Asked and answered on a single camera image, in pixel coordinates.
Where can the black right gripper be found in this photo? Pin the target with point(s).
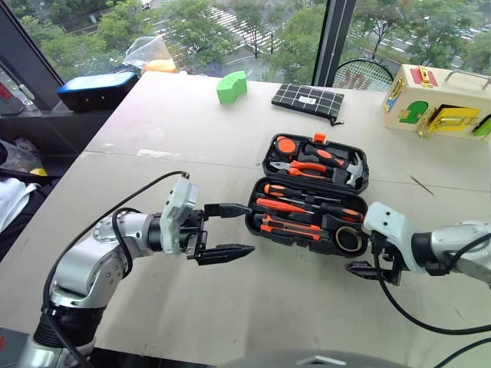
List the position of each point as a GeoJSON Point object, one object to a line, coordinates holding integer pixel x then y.
{"type": "Point", "coordinates": [389, 270]}

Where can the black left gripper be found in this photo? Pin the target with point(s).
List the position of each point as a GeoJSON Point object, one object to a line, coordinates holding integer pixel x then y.
{"type": "Point", "coordinates": [195, 234]}

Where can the black tape roll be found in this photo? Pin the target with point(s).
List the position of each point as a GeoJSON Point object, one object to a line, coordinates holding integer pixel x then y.
{"type": "Point", "coordinates": [358, 239]}

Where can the slim orange screwdriver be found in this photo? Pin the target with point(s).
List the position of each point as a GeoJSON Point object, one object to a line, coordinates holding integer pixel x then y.
{"type": "Point", "coordinates": [276, 204]}

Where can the orange black utility knife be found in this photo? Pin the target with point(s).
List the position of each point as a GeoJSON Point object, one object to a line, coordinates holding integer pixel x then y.
{"type": "Point", "coordinates": [291, 230]}

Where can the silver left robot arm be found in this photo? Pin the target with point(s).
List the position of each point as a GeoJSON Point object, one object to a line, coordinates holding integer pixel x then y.
{"type": "Point", "coordinates": [88, 264]}

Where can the black plastic tool case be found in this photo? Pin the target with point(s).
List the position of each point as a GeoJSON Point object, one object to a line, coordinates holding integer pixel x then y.
{"type": "Point", "coordinates": [291, 245]}

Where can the thin metal rod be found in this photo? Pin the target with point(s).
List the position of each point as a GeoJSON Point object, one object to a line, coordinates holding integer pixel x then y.
{"type": "Point", "coordinates": [422, 185]}

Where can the orange black tape measure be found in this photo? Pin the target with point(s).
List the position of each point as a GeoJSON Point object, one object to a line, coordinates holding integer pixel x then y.
{"type": "Point", "coordinates": [285, 145]}

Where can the green curved block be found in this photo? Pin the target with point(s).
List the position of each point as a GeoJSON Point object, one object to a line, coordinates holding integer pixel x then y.
{"type": "Point", "coordinates": [231, 90]}

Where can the black white grid pouch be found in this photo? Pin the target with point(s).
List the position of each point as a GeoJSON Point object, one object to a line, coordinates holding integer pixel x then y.
{"type": "Point", "coordinates": [307, 100]}

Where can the orange round object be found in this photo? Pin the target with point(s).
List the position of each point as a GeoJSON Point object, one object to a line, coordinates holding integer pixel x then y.
{"type": "Point", "coordinates": [161, 66]}

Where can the wooden lock puzzle box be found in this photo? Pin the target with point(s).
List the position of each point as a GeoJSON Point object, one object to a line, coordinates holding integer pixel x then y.
{"type": "Point", "coordinates": [408, 94]}

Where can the black garment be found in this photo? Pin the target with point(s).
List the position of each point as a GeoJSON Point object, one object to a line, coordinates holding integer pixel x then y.
{"type": "Point", "coordinates": [44, 199]}

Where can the blue black box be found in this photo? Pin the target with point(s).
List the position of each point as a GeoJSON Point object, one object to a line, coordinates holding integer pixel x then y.
{"type": "Point", "coordinates": [96, 92]}

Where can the black racket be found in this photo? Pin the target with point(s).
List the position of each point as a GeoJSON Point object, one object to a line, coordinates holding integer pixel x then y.
{"type": "Point", "coordinates": [360, 76]}

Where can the small yellow object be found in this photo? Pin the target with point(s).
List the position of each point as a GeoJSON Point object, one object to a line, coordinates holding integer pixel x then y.
{"type": "Point", "coordinates": [38, 172]}

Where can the clear plastic bag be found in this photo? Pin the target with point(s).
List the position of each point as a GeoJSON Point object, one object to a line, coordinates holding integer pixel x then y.
{"type": "Point", "coordinates": [144, 51]}

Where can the white cloth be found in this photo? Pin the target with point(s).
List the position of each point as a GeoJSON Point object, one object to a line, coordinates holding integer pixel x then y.
{"type": "Point", "coordinates": [15, 199]}

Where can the grey crumpled bag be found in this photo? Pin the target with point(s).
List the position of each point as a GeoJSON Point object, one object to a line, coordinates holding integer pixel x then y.
{"type": "Point", "coordinates": [17, 155]}

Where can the dark panel with red mark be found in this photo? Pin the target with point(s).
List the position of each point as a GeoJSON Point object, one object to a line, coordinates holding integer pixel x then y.
{"type": "Point", "coordinates": [13, 345]}

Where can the dark slanted window beam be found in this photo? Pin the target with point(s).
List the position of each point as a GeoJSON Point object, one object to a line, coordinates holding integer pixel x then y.
{"type": "Point", "coordinates": [30, 50]}

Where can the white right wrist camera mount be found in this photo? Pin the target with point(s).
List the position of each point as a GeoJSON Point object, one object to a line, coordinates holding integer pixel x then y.
{"type": "Point", "coordinates": [387, 226]}

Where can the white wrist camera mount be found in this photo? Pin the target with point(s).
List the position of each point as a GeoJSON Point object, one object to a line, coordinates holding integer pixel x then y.
{"type": "Point", "coordinates": [387, 226]}
{"type": "Point", "coordinates": [178, 214]}

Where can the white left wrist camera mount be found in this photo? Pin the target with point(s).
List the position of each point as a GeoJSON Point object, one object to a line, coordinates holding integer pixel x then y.
{"type": "Point", "coordinates": [178, 214]}

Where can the black window frame post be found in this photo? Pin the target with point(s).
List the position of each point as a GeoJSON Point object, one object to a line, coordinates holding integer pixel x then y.
{"type": "Point", "coordinates": [331, 38]}

